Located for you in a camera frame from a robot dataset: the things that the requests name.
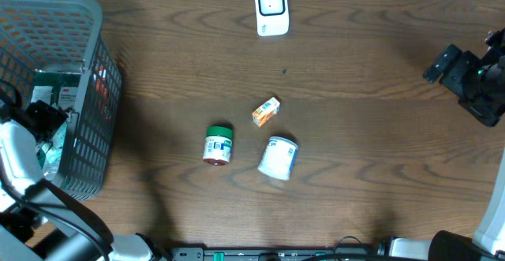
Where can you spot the black mounting rail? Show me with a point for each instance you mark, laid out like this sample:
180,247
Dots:
254,254

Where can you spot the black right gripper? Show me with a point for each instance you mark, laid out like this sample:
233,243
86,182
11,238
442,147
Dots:
488,113

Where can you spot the red box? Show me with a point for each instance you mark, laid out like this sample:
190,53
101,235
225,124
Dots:
101,87

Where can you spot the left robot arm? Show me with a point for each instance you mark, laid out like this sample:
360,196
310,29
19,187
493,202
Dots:
39,221

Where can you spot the white cotton swab tub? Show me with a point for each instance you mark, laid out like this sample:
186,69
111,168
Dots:
278,158

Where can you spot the green lid jar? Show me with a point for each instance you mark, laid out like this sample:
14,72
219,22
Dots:
218,145

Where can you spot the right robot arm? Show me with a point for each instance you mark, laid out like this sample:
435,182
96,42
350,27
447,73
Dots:
487,242

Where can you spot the green 3M gloves package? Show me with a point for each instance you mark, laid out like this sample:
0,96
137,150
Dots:
58,90

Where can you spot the white barcode scanner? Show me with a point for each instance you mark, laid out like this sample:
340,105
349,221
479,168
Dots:
272,17

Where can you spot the orange Kleenex tissue pack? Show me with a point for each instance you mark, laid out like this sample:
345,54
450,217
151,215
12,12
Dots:
266,111

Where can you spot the mint green wipes pack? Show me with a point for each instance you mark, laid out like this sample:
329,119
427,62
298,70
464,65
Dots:
50,153

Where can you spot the grey plastic shopping basket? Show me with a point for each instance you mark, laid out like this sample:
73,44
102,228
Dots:
64,36

